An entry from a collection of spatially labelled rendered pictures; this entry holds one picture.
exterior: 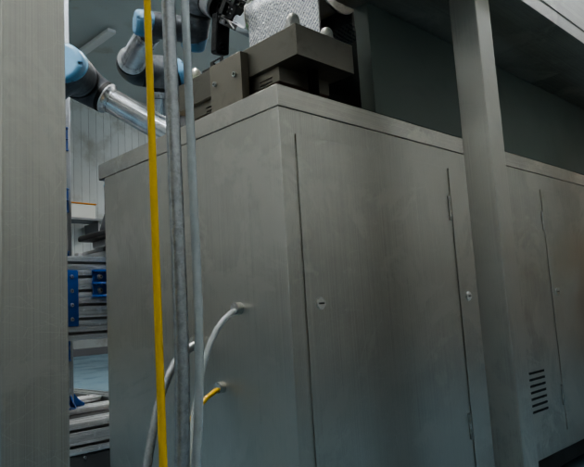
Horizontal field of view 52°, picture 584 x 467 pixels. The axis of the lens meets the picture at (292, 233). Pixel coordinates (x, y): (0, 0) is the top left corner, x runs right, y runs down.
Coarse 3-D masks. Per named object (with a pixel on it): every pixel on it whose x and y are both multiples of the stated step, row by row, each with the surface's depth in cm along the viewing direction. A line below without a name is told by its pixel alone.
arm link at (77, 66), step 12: (72, 48) 165; (72, 60) 164; (84, 60) 167; (72, 72) 164; (84, 72) 168; (96, 72) 178; (72, 84) 168; (84, 84) 171; (96, 84) 177; (72, 96) 176; (84, 96) 177
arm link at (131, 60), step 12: (156, 12) 173; (144, 24) 171; (156, 24) 172; (132, 36) 185; (144, 36) 174; (156, 36) 175; (132, 48) 188; (144, 48) 184; (120, 60) 201; (132, 60) 195; (144, 60) 195; (120, 72) 205; (132, 72) 203; (144, 72) 208
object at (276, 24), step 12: (312, 0) 135; (288, 12) 140; (300, 12) 137; (312, 12) 135; (264, 24) 146; (276, 24) 143; (300, 24) 137; (312, 24) 134; (252, 36) 149; (264, 36) 146
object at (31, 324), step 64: (0, 0) 54; (0, 64) 54; (64, 64) 58; (0, 128) 53; (64, 128) 57; (0, 192) 52; (64, 192) 56; (0, 256) 51; (64, 256) 55; (512, 256) 117; (0, 320) 51; (64, 320) 54; (512, 320) 113; (0, 384) 50; (64, 384) 53; (512, 384) 111; (0, 448) 49; (64, 448) 53; (512, 448) 111
